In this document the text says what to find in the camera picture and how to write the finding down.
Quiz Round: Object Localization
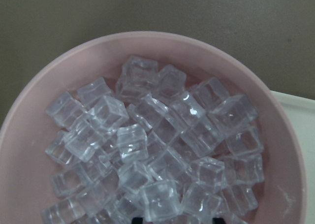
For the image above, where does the pink bowl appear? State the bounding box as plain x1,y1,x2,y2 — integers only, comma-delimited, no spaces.
0,32,307,224

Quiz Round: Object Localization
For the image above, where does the cream plastic tray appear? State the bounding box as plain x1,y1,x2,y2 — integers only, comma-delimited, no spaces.
272,91,315,224

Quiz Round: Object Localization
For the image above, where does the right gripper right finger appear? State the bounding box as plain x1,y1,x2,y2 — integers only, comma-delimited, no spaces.
212,218,225,224

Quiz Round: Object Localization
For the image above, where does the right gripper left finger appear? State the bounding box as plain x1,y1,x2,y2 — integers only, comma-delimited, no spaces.
131,217,143,224

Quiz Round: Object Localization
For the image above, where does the pile of clear ice cubes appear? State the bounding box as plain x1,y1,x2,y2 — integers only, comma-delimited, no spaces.
41,56,264,224

